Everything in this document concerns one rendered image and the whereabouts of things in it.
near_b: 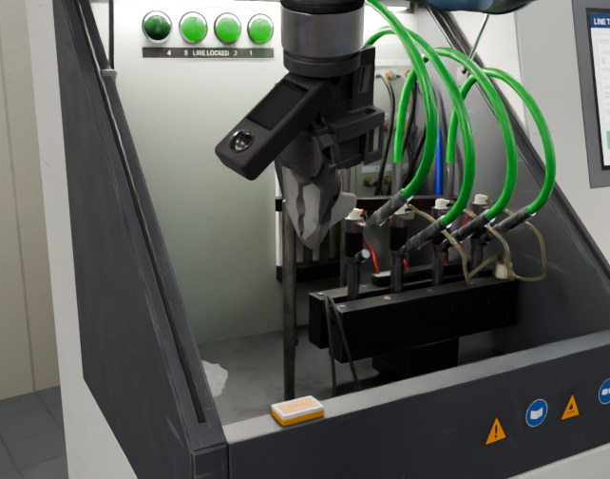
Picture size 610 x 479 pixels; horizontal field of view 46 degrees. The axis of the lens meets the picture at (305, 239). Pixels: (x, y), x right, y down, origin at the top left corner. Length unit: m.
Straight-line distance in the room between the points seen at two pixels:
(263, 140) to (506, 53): 0.75
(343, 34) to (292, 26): 0.04
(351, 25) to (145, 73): 0.62
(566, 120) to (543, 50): 0.13
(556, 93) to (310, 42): 0.76
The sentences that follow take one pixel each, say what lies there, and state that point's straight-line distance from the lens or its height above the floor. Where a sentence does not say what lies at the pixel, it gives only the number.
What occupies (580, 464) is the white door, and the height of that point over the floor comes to 0.77.
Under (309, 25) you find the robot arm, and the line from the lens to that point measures 0.63.
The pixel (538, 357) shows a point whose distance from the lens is 1.00.
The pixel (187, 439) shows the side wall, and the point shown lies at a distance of 0.76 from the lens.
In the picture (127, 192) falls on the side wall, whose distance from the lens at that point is 0.90.
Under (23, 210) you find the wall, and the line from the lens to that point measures 3.00.
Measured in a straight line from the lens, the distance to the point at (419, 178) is 0.91.
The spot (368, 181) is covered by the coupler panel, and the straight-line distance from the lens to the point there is 1.38.
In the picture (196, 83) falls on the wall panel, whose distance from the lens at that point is 1.23.
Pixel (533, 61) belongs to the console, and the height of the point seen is 1.33.
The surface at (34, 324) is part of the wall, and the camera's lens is 3.12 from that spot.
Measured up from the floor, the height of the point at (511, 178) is 1.17.
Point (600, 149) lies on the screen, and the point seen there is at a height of 1.17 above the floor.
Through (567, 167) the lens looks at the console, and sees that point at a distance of 1.33.
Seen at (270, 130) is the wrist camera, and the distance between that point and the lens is 0.64.
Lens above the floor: 1.33
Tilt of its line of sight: 14 degrees down
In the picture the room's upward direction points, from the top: straight up
